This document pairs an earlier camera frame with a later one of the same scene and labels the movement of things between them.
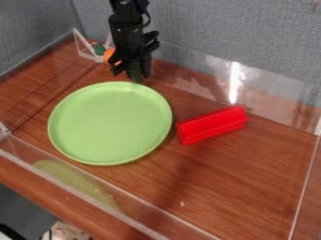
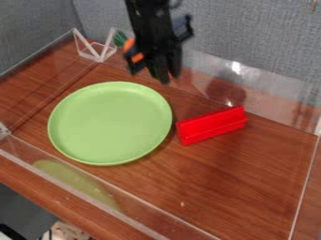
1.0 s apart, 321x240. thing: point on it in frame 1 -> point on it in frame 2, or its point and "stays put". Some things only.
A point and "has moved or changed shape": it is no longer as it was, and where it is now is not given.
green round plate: x=109 y=123 stays put
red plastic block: x=210 y=125 stays put
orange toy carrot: x=104 y=52 has moved or changed shape
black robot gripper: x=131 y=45 -> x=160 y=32
